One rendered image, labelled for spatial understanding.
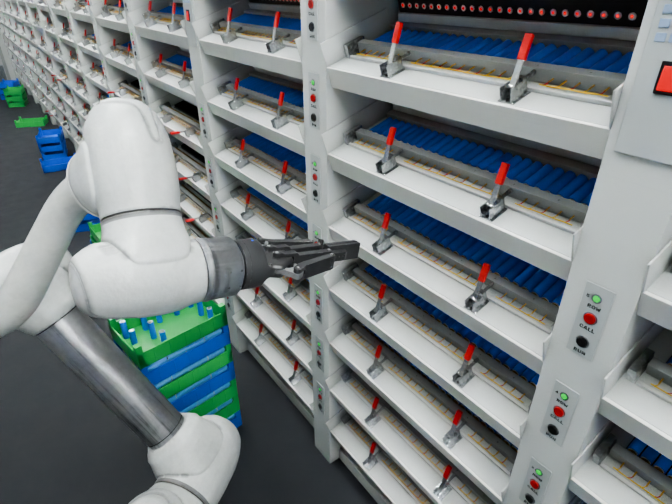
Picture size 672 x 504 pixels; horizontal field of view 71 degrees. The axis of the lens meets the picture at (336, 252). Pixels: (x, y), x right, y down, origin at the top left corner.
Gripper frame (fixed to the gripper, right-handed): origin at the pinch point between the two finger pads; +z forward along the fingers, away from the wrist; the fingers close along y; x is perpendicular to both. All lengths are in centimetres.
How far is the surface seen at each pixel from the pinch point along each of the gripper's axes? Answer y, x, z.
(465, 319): 13.9, -10.7, 21.8
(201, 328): -62, -54, 3
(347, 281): -27.7, -24.5, 28.7
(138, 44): -170, 21, 15
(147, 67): -170, 12, 18
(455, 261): 5.3, -3.0, 26.0
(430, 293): 5.1, -9.6, 21.1
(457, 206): 8.2, 10.1, 17.6
